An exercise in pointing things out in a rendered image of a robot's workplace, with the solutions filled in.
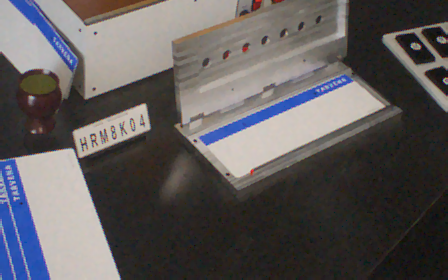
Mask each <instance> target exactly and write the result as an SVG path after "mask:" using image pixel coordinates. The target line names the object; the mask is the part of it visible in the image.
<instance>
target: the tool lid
mask: <svg viewBox="0 0 448 280"><path fill-rule="evenodd" d="M348 3H349V0H286V1H281V2H280V3H276V4H273V5H271V6H268V7H266V8H261V9H259V10H258V11H253V12H251V13H248V14H246V15H243V16H239V17H237V18H234V19H231V20H229V21H225V22H224V23H219V24H217V25H215V26H211V27H209V28H205V29H203V30H202V31H197V32H195V33H191V34H189V35H187V36H183V37H181V38H177V39H175V40H173V41H172V58H173V68H174V78H175V97H176V106H177V122H180V124H182V125H184V124H186V123H187V122H190V117H193V116H194V115H198V114H199V113H200V114H202V115H204V116H205V115H208V114H210V113H211V112H215V111H216V110H220V112H219V114H221V113H224V112H227V111H229V110H232V109H234V108H236V107H238V106H241V105H243V104H244V99H246V98H249V97H251V96H253V95H256V94H258V93H261V92H263V87H265V86H267V85H270V84H273V85H275V86H276V85H280V84H282V83H285V82H287V81H288V80H292V82H291V83H290V84H293V83H296V82H298V81H300V80H303V79H305V78H308V77H310V76H312V75H313V74H314V72H313V70H316V69H318V68H321V67H323V66H325V65H328V64H329V63H330V59H333V58H336V57H337V58H340V59H342V58H345V57H347V41H348ZM319 15H321V20H320V23H318V24H316V23H315V20H316V18H317V17H318V16H319ZM301 22H303V24H304V25H303V28H302V29H301V30H300V31H298V26H299V24H300V23H301ZM284 28H285V36H283V37H282V38H280V33H281V31H282V30H283V29H284ZM264 36H267V37H268V39H267V41H266V43H265V44H263V45H262V44H261V40H262V38H263V37H264ZM245 43H248V49H247V50H246V51H245V52H243V51H242V48H243V45H244V44H245ZM227 50H229V56H228V58H226V59H224V60H223V58H222V56H223V54H224V52H225V51H227ZM205 58H209V64H208V65H207V66H206V67H203V66H202V63H203V61H204V59H205Z"/></svg>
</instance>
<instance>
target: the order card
mask: <svg viewBox="0 0 448 280"><path fill-rule="evenodd" d="M147 130H150V121H149V117H148V114H147V106H146V104H142V105H139V106H137V107H133V108H132V109H130V110H126V111H124V112H120V113H119V114H117V115H113V116H111V117H107V118H106V119H104V120H100V121H99V122H95V123H93V124H91V125H87V126H86V127H82V128H80V129H78V130H75V131H73V136H74V139H75V145H76V148H77V154H78V157H79V158H82V157H85V156H87V155H88V154H92V153H94V152H97V151H99V150H100V149H104V148H106V147H110V146H111V145H112V144H116V143H118V142H122V141H123V140H125V139H128V138H130V137H134V136H135V135H137V134H140V133H142V132H146V131H147Z"/></svg>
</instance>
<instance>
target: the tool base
mask: <svg viewBox="0 0 448 280"><path fill-rule="evenodd" d="M343 60H344V58H342V59H340V58H339V59H338V58H333V59H330V63H329V64H328V65H325V66H323V67H321V68H318V69H316V70H313V72H314V74H313V75H312V76H310V77H308V78H305V79H303V80H300V81H298V82H296V83H293V84H290V83H291V82H292V80H288V81H287V82H285V83H282V84H280V85H276V86H275V85H267V86H265V87H263V92H261V93H258V94H256V95H253V96H251V97H249V98H246V99H244V104H243V105H241V106H238V107H236V108H234V109H232V110H229V111H227V112H224V113H221V114H219V112H220V110H216V111H215V112H211V113H210V114H208V115H205V116H204V115H202V114H201V115H199V114H198V115H194V116H193V117H190V122H187V123H186V124H184V125H182V124H180V123H179V124H177V125H174V131H173V133H174V134H175V135H176V136H177V137H178V138H179V139H180V140H181V141H182V142H183V143H184V144H185V145H186V146H187V148H188V149H189V150H190V151H191V152H192V153H193V154H194V155H195V156H196V157H197V158H198V159H199V160H200V161H202V164H204V166H206V167H207V169H209V171H211V173H212V174H214V176H216V178H217V179H218V180H219V181H220V182H221V184H223V185H224V186H225V187H226V188H227V189H228V190H229V191H230V192H231V193H232V195H233V196H234V197H235V198H239V197H241V196H243V195H245V194H246V193H249V192H251V191H253V190H255V189H258V188H259V187H261V186H264V185H266V184H268V183H270V182H271V181H274V180H275V179H278V178H280V177H281V176H284V175H285V174H289V173H290V172H292V171H295V170H296V169H299V168H300V167H302V166H305V165H306V164H309V163H310V162H314V161H315V160H317V159H320V158H321V157H324V156H325V155H327V154H330V153H331V152H334V151H335V150H337V149H340V148H342V147H345V146H346V145H347V144H350V143H352V142H355V141H356V140H357V139H360V138H362V137H365V136H367V135H370V134H371V133H373V132H375V131H377V130H380V129H381V128H383V127H385V126H387V125H391V124H392V123H393V122H396V121H398V120H401V115H402V113H403V111H402V110H401V109H400V108H398V107H396V106H394V108H393V110H389V111H388V112H385V113H383V114H382V115H379V116H378V117H374V118H373V119H371V120H368V121H367V122H364V123H362V124H360V125H357V126H356V127H353V128H352V129H350V130H347V131H345V132H342V133H341V134H338V135H337V136H335V137H332V138H330V139H327V140H326V141H325V142H322V143H320V144H317V145H315V146H314V147H311V148H310V149H306V150H305V151H303V152H300V153H299V154H296V155H295V156H293V157H290V158H288V159H285V160H284V161H281V162H280V163H278V164H275V165H273V166H270V167H269V168H268V169H264V170H263V171H260V172H258V173H257V174H254V175H252V174H251V173H249V174H246V175H245V176H241V177H240V178H236V177H235V176H234V175H233V174H231V171H229V169H227V168H226V166H224V164H222V163H221V161H219V159H217V158H216V157H215V156H214V154H212V153H211V152H210V151H209V149H207V147H205V146H204V144H203V143H202V142H201V141H200V140H199V139H198V137H199V136H200V135H202V134H205V133H207V132H210V131H211V130H215V129H216V128H219V127H221V126H224V125H226V124H229V123H230V122H234V121H235V120H238V119H240V118H241V117H245V116H246V115H250V114H251V113H253V112H256V111H258V110H261V109H263V108H265V107H268V106H270V105H273V104H275V103H278V102H280V101H281V100H285V99H286V98H290V97H291V96H293V95H296V94H298V93H301V92H303V91H305V90H308V89H310V88H313V87H315V86H316V85H320V84H321V83H325V82H326V81H328V80H331V79H333V78H336V77H338V76H340V75H343V74H346V75H348V76H349V77H350V78H351V79H353V80H354V81H355V82H357V79H358V77H359V76H358V75H356V74H355V75H352V74H351V73H354V72H353V71H352V70H351V68H349V67H347V66H346V65H344V64H343V63H342V62H341V61H343ZM357 83H358V82H357ZM358 85H360V84H359V83H358ZM360 86H361V85H360ZM361 87H363V86H361ZM363 89H364V90H365V88H364V87H363ZM194 139H197V142H193V140H194ZM226 173H229V174H230V176H226Z"/></svg>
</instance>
